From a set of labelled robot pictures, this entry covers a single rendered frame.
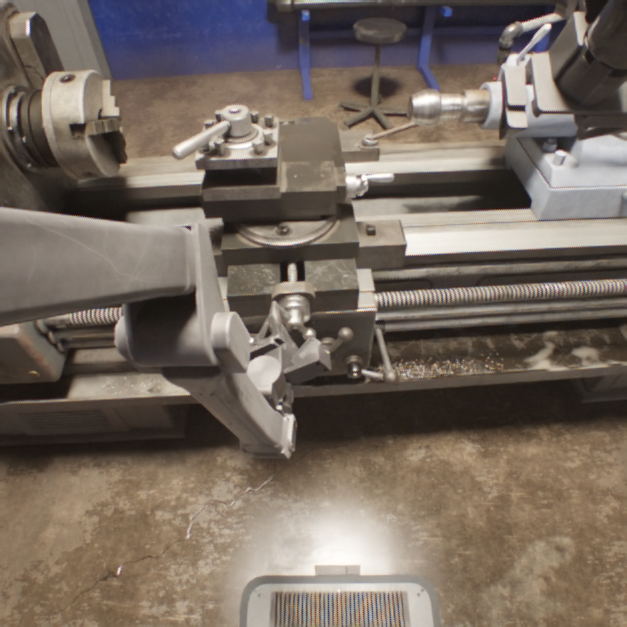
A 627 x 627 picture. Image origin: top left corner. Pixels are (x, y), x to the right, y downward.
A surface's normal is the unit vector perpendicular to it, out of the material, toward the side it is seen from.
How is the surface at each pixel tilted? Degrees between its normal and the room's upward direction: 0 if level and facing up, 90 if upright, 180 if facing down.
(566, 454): 0
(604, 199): 90
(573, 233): 36
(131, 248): 81
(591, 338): 0
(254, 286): 0
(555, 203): 90
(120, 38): 90
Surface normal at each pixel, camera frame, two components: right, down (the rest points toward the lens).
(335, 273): -0.02, -0.64
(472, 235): 0.02, -0.07
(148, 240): 0.99, -0.09
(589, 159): 0.05, 0.44
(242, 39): 0.06, 0.77
